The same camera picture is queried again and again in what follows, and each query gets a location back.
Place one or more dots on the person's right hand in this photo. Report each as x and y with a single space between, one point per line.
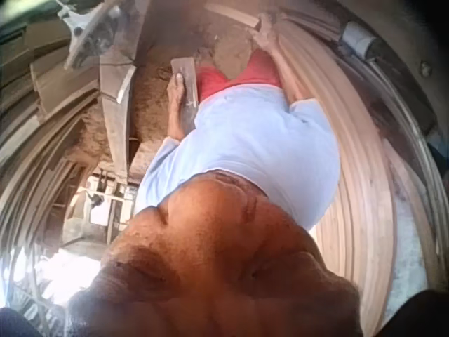
266 29

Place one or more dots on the person's legs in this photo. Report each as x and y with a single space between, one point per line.
259 70

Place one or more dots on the person's left hand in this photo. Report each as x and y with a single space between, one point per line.
175 92

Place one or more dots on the heap of wooden planks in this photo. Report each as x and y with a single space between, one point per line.
52 87

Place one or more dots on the grey metal cylinder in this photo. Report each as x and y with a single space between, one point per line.
356 36

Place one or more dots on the pale wooden strip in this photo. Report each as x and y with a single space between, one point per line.
231 14

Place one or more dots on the long wooden bench beam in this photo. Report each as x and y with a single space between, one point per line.
114 105

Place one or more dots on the stack of long ridged mouldings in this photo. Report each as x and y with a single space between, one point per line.
358 147

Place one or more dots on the grey metal machine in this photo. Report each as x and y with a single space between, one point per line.
81 28

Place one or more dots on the small wooden block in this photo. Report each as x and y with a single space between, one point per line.
188 72

